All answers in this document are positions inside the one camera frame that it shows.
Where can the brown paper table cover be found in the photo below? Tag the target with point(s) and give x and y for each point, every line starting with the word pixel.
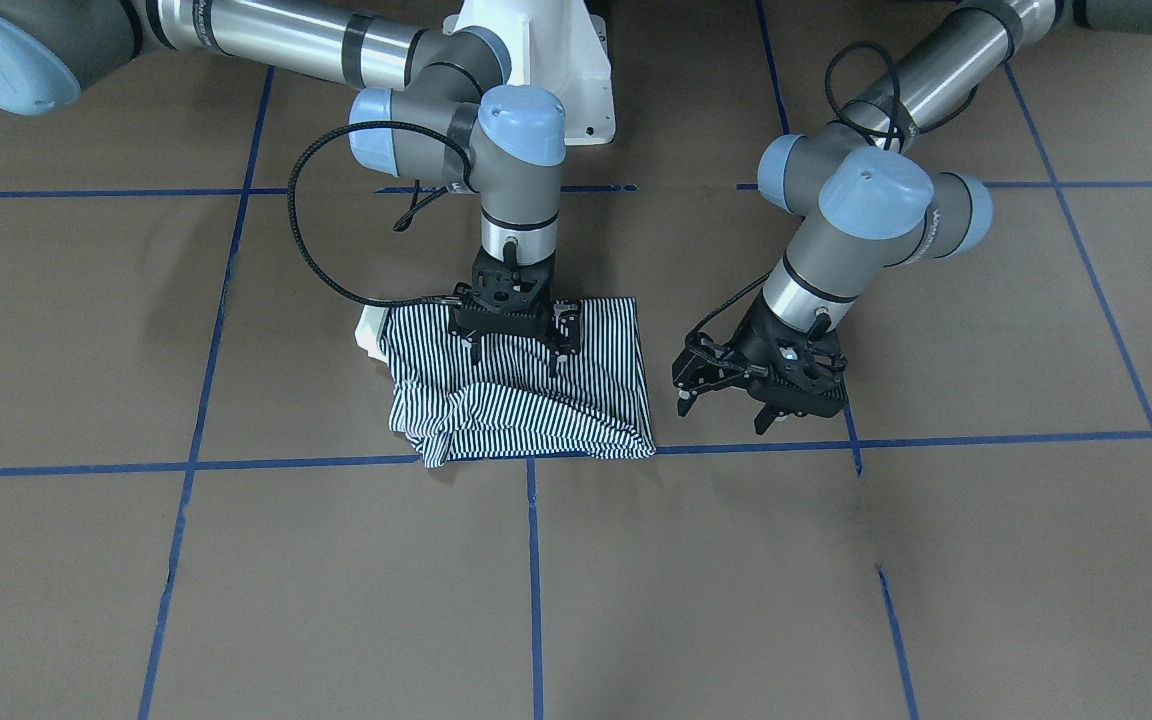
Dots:
pixel 204 514

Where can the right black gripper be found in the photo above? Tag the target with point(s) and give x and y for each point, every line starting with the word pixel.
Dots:
pixel 564 334

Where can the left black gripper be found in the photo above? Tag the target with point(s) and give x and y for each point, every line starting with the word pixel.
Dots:
pixel 755 344

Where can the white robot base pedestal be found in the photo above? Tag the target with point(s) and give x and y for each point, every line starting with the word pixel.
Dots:
pixel 557 45

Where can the navy white striped polo shirt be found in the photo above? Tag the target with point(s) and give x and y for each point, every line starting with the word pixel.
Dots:
pixel 513 402

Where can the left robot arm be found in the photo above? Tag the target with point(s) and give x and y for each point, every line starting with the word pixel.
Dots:
pixel 866 206

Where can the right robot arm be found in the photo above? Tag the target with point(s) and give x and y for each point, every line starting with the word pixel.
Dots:
pixel 430 107

